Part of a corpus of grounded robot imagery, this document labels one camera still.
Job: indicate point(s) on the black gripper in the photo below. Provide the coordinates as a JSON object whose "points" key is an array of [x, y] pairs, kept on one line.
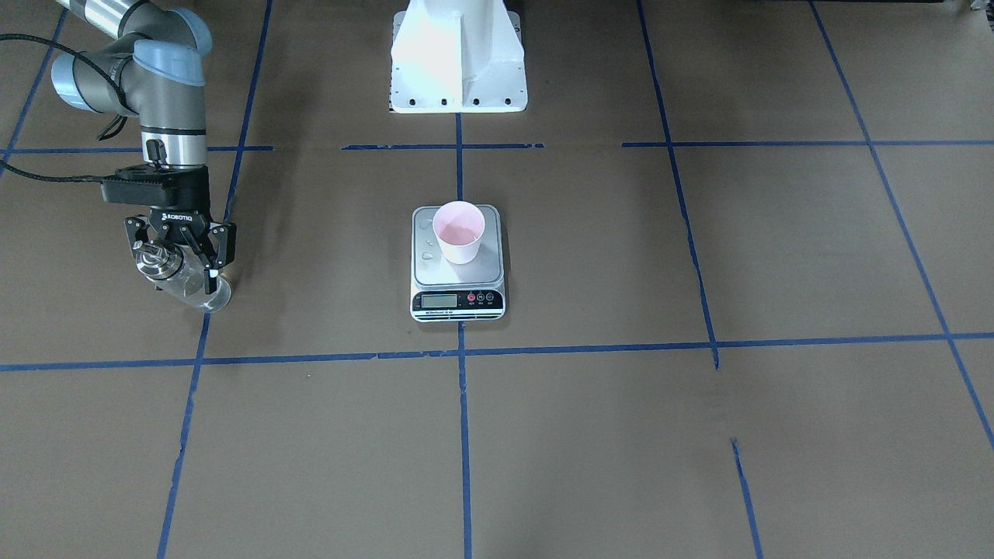
{"points": [[180, 218]]}

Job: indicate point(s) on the glass sauce bottle metal cap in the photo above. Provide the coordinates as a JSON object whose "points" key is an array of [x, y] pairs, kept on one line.
{"points": [[169, 270]]}

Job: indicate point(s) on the pink paper cup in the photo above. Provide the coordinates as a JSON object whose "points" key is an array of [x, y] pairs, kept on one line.
{"points": [[459, 227]]}

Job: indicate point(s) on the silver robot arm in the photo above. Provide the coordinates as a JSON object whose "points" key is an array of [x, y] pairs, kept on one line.
{"points": [[153, 71]]}

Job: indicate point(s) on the silver digital kitchen scale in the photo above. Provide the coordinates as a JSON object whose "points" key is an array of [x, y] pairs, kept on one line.
{"points": [[441, 291]]}

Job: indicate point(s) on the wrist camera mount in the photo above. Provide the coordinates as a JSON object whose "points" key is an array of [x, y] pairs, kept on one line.
{"points": [[138, 185]]}

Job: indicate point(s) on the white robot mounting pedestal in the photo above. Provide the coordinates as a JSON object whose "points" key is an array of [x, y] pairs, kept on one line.
{"points": [[457, 57]]}

